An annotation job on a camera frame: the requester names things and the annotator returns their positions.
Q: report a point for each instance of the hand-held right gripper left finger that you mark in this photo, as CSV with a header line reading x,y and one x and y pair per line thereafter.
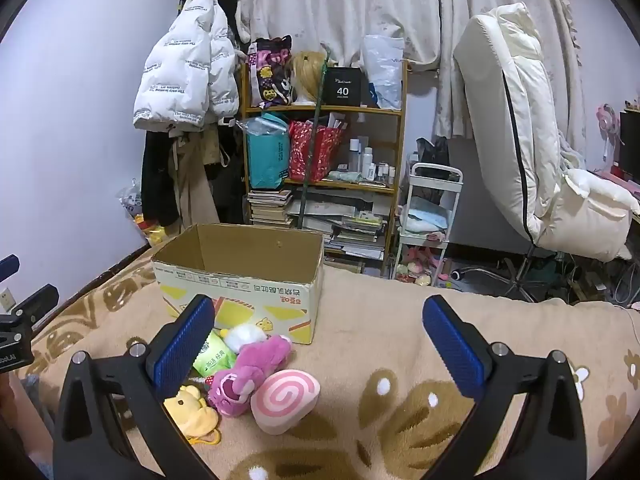
x,y
185,345

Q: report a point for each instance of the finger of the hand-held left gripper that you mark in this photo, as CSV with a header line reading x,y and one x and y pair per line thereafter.
x,y
7,266
37,305

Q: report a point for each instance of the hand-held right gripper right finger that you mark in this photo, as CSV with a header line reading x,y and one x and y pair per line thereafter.
x,y
455,345

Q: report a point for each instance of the green tissue pack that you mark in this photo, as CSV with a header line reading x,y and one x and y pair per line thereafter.
x,y
212,355

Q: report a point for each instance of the white fluffy plush toy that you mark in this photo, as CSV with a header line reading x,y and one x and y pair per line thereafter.
x,y
245,335

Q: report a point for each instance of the pink bear plush toy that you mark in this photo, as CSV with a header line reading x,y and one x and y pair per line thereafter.
x,y
255,365

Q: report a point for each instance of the printed cardboard box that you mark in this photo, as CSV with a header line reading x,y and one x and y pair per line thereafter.
x,y
260,305

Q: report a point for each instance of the pink swirl roll plush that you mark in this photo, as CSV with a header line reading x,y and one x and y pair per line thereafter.
x,y
285,400

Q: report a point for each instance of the pink toys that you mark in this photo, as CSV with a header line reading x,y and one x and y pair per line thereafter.
x,y
417,265

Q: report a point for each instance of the plastic bag of toys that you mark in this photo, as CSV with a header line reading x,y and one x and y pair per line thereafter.
x,y
150,232

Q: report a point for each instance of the light blue cloth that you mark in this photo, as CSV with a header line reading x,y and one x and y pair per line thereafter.
x,y
425,220

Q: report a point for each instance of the white trolley cart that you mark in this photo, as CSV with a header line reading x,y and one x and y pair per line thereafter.
x,y
450,200

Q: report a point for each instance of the pile of papers and books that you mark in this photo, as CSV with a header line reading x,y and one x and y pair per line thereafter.
x,y
345,230

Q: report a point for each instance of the beige hanging pants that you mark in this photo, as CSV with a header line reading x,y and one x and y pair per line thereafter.
x,y
195,185

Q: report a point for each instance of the stack of books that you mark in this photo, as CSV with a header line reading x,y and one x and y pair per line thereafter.
x,y
270,207

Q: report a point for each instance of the black hanging garment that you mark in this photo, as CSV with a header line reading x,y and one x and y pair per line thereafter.
x,y
157,175

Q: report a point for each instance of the black bag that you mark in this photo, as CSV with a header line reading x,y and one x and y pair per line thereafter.
x,y
432,157

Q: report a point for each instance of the mint green pouch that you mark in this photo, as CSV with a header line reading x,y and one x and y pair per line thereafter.
x,y
347,176

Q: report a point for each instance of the group of cosmetic bottles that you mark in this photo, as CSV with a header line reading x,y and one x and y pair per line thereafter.
x,y
370,160

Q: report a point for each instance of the teal bag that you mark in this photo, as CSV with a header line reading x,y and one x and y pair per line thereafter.
x,y
267,152

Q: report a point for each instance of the green pole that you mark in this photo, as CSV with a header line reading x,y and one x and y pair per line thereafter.
x,y
311,150

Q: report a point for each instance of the red patterned bag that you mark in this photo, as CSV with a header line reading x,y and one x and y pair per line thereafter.
x,y
315,150

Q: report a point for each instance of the white padded chair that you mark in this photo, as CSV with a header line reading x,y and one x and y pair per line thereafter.
x,y
505,110

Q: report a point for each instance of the wooden shelf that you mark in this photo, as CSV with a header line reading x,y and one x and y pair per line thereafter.
x,y
350,108

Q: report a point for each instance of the white puffer jacket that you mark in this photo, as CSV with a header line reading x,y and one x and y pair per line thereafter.
x,y
185,70

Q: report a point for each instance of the black monitor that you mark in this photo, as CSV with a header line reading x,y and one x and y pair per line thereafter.
x,y
631,140

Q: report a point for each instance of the pink fan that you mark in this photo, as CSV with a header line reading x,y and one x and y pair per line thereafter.
x,y
606,117

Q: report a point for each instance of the black box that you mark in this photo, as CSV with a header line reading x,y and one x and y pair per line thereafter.
x,y
342,87

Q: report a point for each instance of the clear plastic bag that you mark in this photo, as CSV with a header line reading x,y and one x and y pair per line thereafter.
x,y
382,70

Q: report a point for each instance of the cartoon printed bag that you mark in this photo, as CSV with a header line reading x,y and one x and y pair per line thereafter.
x,y
270,72

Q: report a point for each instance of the blonde wig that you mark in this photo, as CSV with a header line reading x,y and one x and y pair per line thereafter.
x,y
307,75

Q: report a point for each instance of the white curtain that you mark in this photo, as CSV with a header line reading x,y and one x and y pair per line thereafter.
x,y
350,5

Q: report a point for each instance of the wall socket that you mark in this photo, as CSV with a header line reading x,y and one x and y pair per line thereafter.
x,y
6,299

